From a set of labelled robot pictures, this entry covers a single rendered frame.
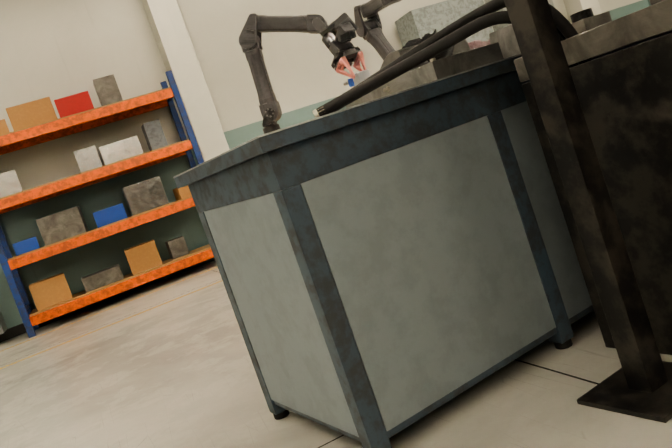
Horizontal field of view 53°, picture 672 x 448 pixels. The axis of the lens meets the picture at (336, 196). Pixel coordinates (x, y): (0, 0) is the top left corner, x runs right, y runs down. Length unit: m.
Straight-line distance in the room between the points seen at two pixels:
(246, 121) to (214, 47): 0.89
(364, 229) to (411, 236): 0.13
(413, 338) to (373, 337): 0.11
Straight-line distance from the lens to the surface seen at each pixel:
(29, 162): 7.44
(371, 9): 2.76
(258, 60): 2.43
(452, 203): 1.71
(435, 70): 1.90
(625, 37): 1.58
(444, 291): 1.69
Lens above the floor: 0.72
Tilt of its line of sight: 4 degrees down
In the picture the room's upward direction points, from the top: 19 degrees counter-clockwise
